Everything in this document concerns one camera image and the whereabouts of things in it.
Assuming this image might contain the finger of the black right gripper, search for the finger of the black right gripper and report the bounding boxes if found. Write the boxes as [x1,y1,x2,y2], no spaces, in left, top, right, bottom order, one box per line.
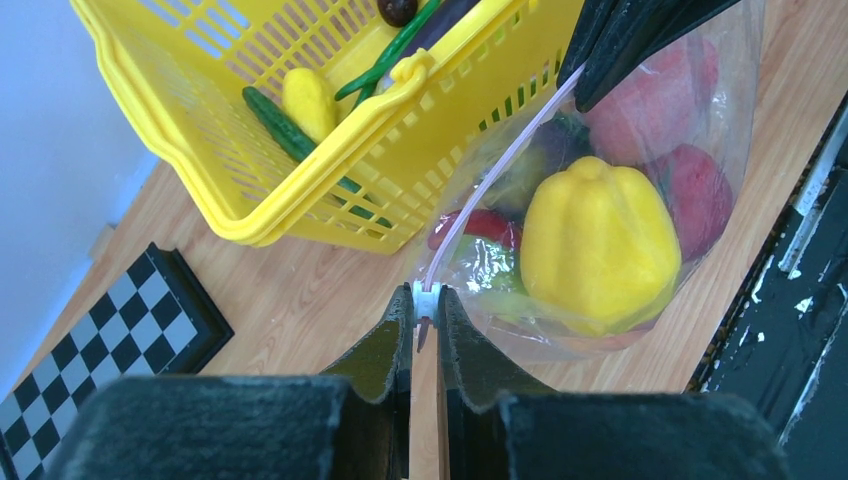
[573,0,738,113]
[556,0,619,88]

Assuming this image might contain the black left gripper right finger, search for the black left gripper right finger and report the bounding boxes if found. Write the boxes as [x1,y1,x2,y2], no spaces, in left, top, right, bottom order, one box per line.
[437,287,791,479]

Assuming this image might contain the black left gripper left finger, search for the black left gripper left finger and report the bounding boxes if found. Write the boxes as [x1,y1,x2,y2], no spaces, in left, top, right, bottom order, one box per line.
[45,284,414,479]

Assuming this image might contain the pink toy onion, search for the pink toy onion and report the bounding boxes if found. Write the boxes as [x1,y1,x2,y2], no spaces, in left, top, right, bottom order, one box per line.
[584,33,719,166]

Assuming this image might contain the purple toy eggplant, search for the purple toy eggplant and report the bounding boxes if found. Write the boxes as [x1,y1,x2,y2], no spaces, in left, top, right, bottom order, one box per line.
[528,112,594,175]

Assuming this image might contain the green toy pear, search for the green toy pear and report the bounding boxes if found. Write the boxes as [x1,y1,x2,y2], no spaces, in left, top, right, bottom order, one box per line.
[449,235,527,314]

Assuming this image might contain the red toy tomato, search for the red toy tomato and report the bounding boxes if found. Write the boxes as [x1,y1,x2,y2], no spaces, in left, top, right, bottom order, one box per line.
[645,144,734,262]

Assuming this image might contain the red toy chili pepper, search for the red toy chili pepper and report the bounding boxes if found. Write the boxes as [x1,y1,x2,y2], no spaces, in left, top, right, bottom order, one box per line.
[427,209,522,251]

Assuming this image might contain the yellow toy bell pepper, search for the yellow toy bell pepper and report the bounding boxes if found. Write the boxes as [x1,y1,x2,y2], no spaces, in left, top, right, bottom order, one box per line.
[520,156,682,336]

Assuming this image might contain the clear zip top bag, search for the clear zip top bag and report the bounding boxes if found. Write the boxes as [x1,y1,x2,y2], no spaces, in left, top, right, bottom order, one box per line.
[412,1,765,363]

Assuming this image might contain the yellow plastic basket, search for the yellow plastic basket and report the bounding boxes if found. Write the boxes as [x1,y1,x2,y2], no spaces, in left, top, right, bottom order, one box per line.
[72,1,582,254]

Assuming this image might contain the long dark purple eggplant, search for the long dark purple eggplant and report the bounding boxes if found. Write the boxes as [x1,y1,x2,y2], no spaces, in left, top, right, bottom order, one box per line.
[375,0,479,95]

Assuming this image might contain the brown toy mushroom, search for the brown toy mushroom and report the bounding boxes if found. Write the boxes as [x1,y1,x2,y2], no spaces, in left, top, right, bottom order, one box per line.
[376,0,419,28]

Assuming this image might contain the black white checkerboard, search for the black white checkerboard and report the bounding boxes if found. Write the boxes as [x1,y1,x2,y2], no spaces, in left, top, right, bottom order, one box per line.
[1,244,234,479]

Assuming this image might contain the green toy pea pod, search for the green toy pea pod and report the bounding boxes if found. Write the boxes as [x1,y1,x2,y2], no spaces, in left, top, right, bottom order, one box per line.
[334,1,443,107]

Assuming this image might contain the green toy cucumber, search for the green toy cucumber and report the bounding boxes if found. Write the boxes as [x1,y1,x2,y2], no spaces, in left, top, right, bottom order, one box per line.
[241,86,393,228]

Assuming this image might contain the yellow toy corn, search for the yellow toy corn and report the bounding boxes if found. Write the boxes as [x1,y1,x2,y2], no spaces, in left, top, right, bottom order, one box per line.
[281,68,338,143]

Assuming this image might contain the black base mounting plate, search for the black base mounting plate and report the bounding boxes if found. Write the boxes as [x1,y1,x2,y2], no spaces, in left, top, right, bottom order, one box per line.
[688,105,847,479]

